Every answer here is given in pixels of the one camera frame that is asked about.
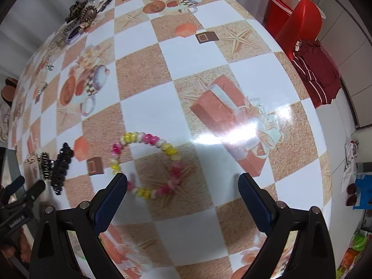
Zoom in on checkered printed tablecloth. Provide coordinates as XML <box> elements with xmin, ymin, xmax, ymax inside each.
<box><xmin>7</xmin><ymin>0</ymin><xmax>333</xmax><ymax>279</ymax></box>

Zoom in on person's left hand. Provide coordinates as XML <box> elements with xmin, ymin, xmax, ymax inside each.
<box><xmin>0</xmin><ymin>232</ymin><xmax>31</xmax><ymax>263</ymax></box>

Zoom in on red bucket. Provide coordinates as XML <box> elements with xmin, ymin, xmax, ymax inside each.
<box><xmin>266</xmin><ymin>0</ymin><xmax>294</xmax><ymax>34</ymax></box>

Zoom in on silver metal watch band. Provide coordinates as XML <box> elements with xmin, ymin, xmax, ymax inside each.
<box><xmin>48</xmin><ymin>23</ymin><xmax>79</xmax><ymax>50</ymax></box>

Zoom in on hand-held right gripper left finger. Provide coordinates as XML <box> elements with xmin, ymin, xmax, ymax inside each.
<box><xmin>29</xmin><ymin>172</ymin><xmax>128</xmax><ymax>279</ymax></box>

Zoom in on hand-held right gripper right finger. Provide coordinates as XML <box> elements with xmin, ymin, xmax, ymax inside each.
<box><xmin>238</xmin><ymin>172</ymin><xmax>338</xmax><ymax>279</ymax></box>

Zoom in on maroon striped garment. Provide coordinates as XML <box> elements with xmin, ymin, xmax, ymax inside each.
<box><xmin>291</xmin><ymin>39</ymin><xmax>342</xmax><ymax>108</ymax></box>

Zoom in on cream crumpled cloth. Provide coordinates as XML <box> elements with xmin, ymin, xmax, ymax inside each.
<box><xmin>0</xmin><ymin>102</ymin><xmax>13</xmax><ymax>144</ymax></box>

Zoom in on grey cabinet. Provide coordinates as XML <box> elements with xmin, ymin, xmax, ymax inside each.
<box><xmin>317</xmin><ymin>0</ymin><xmax>372</xmax><ymax>128</ymax></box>

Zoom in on dark red sunglasses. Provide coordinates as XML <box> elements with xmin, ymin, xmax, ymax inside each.
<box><xmin>345</xmin><ymin>183</ymin><xmax>359</xmax><ymax>207</ymax></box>

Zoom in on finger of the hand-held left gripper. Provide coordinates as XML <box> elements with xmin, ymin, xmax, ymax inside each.
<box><xmin>22</xmin><ymin>180</ymin><xmax>46</xmax><ymax>203</ymax></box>
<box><xmin>0</xmin><ymin>176</ymin><xmax>26</xmax><ymax>199</ymax></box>

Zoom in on green and orange packets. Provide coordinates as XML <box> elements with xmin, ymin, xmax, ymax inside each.
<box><xmin>335</xmin><ymin>232</ymin><xmax>369</xmax><ymax>279</ymax></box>

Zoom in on red plastic chair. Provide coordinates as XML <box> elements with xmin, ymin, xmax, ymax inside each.
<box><xmin>275</xmin><ymin>0</ymin><xmax>323</xmax><ymax>60</ymax></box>

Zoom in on pink yellow beaded bracelet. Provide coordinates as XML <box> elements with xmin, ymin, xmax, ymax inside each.
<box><xmin>110</xmin><ymin>132</ymin><xmax>184</xmax><ymax>200</ymax></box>

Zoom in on blue plastic stool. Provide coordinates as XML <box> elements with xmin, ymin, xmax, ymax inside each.
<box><xmin>353</xmin><ymin>173</ymin><xmax>372</xmax><ymax>210</ymax></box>

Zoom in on brown shoe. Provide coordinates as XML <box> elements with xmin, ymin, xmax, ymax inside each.
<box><xmin>0</xmin><ymin>77</ymin><xmax>18</xmax><ymax>102</ymax></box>

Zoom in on purple hair tie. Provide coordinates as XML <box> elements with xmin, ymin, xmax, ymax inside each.
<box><xmin>66</xmin><ymin>27</ymin><xmax>83</xmax><ymax>43</ymax></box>

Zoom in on white cloth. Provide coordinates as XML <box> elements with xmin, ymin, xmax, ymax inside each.
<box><xmin>340</xmin><ymin>141</ymin><xmax>359</xmax><ymax>194</ymax></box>

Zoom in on black hair claw clip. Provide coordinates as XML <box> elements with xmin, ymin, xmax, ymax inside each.
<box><xmin>50</xmin><ymin>142</ymin><xmax>75</xmax><ymax>196</ymax></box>

